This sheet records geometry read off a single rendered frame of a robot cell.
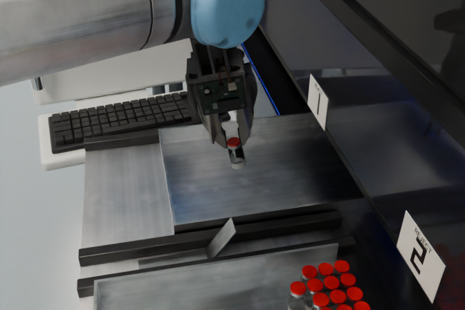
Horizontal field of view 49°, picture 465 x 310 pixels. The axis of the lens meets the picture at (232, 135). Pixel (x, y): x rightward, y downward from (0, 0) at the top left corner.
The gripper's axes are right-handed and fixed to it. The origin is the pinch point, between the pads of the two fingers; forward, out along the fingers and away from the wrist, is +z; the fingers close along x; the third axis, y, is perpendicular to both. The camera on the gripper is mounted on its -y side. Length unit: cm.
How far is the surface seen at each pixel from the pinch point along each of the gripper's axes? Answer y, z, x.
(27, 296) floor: -56, 90, -85
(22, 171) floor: -124, 86, -105
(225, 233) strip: 8.4, 10.8, -3.4
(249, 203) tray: -2.2, 15.6, 0.1
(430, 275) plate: 25.2, 5.2, 19.5
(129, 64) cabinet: -54, 11, -25
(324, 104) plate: -8.0, 2.8, 14.8
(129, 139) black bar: -19.6, 10.3, -20.8
